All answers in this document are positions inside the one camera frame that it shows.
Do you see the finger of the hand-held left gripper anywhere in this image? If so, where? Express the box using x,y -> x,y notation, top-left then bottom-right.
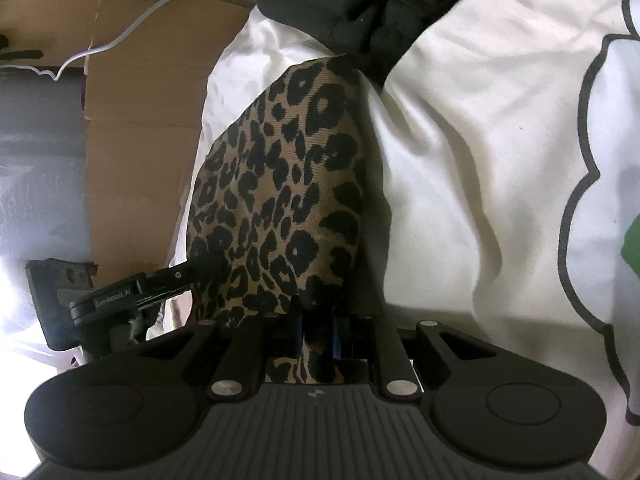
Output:
144,253 -> 229,297

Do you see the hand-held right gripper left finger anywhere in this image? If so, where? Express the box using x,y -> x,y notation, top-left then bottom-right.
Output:
135,295 -> 303,402

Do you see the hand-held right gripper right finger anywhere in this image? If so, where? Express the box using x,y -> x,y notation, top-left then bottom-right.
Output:
332,312 -> 506,402

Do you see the brown cardboard box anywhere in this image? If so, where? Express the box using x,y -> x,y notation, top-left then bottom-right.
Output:
0,0 -> 257,283

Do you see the leopard print garment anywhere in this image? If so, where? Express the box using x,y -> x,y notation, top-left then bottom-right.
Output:
185,55 -> 367,386

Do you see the white cable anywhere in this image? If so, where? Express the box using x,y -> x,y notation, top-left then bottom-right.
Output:
0,0 -> 242,82

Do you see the white bear printed blanket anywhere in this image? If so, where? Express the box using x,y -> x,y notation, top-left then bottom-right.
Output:
170,0 -> 640,426

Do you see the black folded garment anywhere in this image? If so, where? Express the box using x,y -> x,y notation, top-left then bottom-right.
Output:
250,0 -> 506,86

